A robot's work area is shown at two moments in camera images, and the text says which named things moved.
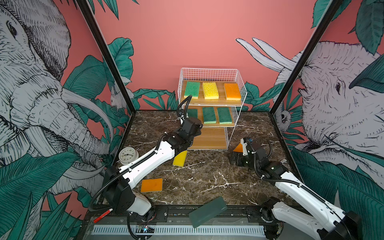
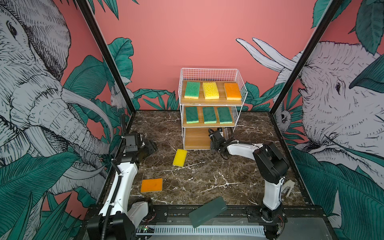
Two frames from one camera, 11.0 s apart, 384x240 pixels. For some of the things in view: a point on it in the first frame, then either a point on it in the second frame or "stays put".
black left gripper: (199, 132) → (150, 146)
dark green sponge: (224, 115) stays put
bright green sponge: (192, 88) stays put
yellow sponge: (210, 90) stays put
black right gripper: (240, 156) → (212, 144)
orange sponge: (232, 92) stays put
